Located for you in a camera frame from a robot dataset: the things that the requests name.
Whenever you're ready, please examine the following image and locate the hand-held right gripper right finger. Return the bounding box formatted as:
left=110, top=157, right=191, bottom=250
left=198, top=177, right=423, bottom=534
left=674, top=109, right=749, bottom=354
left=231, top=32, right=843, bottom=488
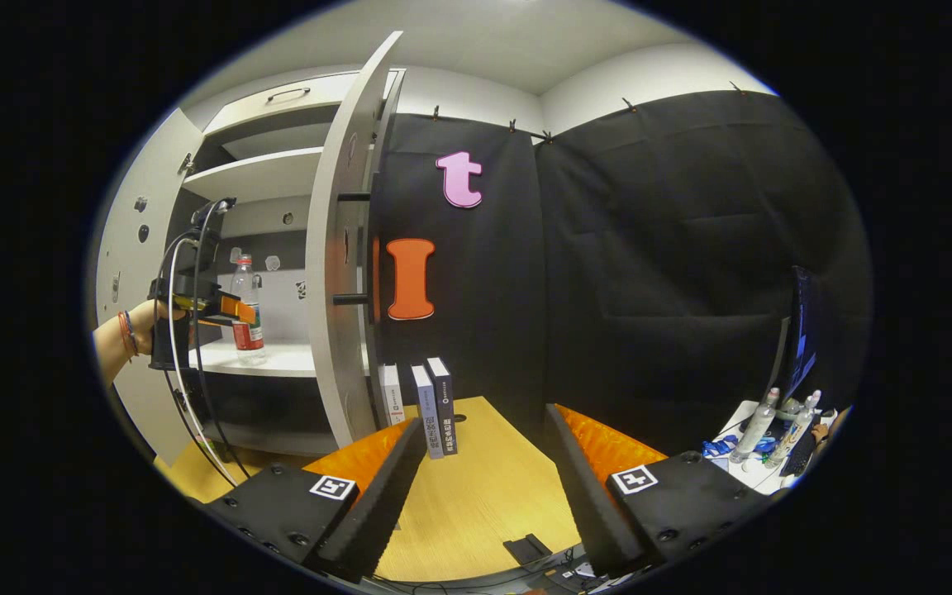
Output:
left=544, top=403, right=771, bottom=579

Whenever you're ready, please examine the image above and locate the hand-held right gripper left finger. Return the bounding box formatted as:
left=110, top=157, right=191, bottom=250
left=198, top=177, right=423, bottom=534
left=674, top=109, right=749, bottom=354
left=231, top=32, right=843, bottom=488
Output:
left=210, top=417, right=430, bottom=584

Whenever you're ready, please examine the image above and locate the clear bottle with red label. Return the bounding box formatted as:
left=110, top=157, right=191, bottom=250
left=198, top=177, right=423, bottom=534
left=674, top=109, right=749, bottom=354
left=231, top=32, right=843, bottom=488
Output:
left=231, top=255, right=269, bottom=367

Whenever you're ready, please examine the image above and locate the white cabinet door with handle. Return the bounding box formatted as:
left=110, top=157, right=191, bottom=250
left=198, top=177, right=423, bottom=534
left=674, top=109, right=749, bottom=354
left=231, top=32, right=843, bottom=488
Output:
left=305, top=31, right=404, bottom=450

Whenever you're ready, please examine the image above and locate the white cabinet door with hinges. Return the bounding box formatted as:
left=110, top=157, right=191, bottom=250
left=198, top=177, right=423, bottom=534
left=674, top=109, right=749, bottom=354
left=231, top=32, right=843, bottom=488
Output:
left=96, top=107, right=207, bottom=469

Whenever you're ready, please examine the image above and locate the black flat device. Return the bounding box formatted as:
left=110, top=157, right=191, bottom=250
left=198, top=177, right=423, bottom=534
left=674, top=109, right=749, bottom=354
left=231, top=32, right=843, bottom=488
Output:
left=502, top=534, right=554, bottom=567

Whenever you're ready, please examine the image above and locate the grey upright box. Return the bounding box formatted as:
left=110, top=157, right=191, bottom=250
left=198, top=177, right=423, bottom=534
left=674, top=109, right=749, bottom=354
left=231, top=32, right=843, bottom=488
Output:
left=411, top=365, right=445, bottom=460

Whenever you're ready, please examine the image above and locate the orange and blue wristband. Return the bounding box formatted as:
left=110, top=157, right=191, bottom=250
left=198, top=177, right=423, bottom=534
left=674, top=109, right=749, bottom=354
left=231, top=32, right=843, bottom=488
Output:
left=117, top=310, right=140, bottom=361

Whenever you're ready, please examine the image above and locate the white upright box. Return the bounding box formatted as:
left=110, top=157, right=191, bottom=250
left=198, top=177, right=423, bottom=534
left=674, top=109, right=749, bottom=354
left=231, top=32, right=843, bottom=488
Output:
left=378, top=364, right=405, bottom=427

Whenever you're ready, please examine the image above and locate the white open cabinet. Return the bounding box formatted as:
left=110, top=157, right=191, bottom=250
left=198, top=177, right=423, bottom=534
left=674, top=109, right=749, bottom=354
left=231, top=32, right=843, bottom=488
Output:
left=166, top=70, right=407, bottom=457

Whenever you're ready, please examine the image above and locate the blue crumpled wrapper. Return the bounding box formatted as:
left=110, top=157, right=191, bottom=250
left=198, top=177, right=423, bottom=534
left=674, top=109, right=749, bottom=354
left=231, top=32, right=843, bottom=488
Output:
left=702, top=436, right=774, bottom=458

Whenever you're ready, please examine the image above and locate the white side table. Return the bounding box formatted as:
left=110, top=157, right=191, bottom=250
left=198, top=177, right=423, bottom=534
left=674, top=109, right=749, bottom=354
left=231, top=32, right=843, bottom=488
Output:
left=706, top=400, right=854, bottom=497

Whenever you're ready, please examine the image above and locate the white cabinet drawer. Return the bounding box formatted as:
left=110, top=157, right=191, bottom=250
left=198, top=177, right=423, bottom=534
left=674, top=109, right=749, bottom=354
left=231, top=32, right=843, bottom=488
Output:
left=203, top=71, right=361, bottom=138

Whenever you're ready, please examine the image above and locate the clear spray bottle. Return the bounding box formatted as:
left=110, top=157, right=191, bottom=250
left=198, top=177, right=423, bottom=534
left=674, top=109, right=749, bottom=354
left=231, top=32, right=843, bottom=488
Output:
left=765, top=390, right=822, bottom=470
left=730, top=387, right=781, bottom=464

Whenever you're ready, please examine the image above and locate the black keyboard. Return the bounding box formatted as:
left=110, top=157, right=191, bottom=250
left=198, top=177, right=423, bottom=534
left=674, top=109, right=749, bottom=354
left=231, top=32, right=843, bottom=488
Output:
left=780, top=426, right=818, bottom=478

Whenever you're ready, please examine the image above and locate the black backdrop cloth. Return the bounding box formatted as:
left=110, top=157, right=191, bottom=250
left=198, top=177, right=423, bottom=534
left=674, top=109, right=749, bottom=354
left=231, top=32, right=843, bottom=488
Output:
left=369, top=89, right=872, bottom=455

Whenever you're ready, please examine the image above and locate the dark computer monitor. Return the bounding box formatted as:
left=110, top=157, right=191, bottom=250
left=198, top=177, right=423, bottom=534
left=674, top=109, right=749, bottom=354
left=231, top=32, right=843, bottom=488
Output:
left=777, top=266, right=821, bottom=407

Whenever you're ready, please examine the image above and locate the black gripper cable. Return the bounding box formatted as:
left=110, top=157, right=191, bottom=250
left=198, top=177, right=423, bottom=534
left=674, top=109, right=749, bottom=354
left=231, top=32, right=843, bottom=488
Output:
left=189, top=198, right=250, bottom=482

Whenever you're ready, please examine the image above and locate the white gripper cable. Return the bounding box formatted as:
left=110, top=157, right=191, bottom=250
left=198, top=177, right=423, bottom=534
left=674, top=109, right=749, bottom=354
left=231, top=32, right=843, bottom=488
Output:
left=164, top=238, right=239, bottom=488

